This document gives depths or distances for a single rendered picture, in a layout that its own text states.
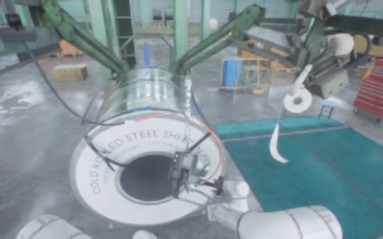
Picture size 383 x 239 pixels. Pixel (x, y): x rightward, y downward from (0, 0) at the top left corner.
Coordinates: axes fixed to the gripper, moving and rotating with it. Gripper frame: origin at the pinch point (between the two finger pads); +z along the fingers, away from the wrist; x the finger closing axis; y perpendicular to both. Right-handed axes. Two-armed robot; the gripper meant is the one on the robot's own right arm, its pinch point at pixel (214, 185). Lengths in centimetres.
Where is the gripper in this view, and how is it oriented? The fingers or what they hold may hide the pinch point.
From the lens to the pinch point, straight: 147.8
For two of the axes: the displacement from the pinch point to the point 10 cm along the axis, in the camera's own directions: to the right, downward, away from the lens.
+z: -3.9, 2.5, 8.8
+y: 8.9, 3.4, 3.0
